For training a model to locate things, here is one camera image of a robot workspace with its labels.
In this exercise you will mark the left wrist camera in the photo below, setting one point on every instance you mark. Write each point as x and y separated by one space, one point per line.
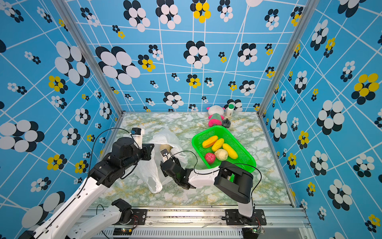
137 131

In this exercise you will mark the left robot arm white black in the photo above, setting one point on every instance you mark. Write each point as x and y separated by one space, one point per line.
60 225

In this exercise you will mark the pink white plush toy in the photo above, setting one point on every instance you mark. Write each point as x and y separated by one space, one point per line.
216 115

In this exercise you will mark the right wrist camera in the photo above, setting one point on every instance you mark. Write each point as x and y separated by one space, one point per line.
165 154

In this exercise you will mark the pale beige fruit in bag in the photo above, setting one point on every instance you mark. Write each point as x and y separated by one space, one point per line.
165 146

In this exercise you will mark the beige round fruit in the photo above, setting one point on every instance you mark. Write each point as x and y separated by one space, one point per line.
221 154

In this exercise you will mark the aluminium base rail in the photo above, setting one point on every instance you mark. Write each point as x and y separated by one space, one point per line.
213 222

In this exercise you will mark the left aluminium frame post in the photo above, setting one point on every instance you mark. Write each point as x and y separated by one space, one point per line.
64 11

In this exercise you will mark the white bottle green cap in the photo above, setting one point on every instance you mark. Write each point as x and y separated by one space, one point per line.
230 110

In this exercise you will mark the red round fruit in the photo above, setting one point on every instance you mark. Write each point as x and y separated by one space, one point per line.
210 158

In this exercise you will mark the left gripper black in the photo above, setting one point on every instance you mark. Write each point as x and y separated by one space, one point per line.
147 151

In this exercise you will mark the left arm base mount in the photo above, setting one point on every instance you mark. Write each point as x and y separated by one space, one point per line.
133 218

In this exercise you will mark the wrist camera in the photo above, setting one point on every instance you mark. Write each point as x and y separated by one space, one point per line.
137 131
165 154

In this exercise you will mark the jar with black lid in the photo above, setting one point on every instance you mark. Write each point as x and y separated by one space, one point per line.
226 123

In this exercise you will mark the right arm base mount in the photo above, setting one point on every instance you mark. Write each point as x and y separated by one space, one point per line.
234 218

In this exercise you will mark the long yellow fruit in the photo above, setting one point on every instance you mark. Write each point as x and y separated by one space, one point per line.
231 152

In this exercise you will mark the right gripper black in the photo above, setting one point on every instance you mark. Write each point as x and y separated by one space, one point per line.
166 167

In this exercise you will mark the right aluminium frame post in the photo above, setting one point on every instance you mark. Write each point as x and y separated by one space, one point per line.
286 57

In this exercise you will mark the yellow corn-like fruit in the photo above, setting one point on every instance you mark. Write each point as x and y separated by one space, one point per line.
217 145

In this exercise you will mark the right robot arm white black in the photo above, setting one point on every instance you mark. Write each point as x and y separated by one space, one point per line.
232 180

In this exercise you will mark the white plastic bag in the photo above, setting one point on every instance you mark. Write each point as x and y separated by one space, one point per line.
149 171

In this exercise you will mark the aluminium frame post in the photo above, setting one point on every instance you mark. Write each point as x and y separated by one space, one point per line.
286 57
64 11

